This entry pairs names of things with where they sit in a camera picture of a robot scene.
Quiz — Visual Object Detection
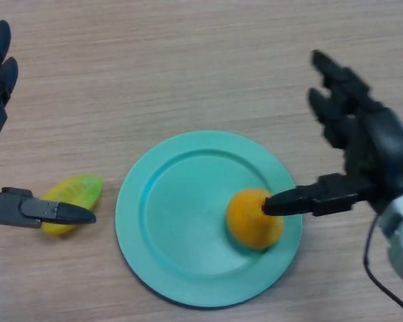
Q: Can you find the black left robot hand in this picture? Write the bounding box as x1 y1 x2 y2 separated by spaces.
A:
0 19 97 229

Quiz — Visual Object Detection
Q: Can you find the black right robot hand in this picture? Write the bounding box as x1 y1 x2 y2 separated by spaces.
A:
261 49 403 217

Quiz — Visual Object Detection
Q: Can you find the yellow orange pear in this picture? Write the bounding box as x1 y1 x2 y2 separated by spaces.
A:
226 188 285 250

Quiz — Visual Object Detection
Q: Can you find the teal round plate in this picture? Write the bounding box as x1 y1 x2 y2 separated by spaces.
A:
114 129 304 309

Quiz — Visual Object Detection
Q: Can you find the yellow green mango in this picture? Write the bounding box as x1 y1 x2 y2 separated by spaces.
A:
40 174 103 237

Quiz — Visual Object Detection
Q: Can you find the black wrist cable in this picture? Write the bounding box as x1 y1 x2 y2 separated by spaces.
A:
362 214 403 319

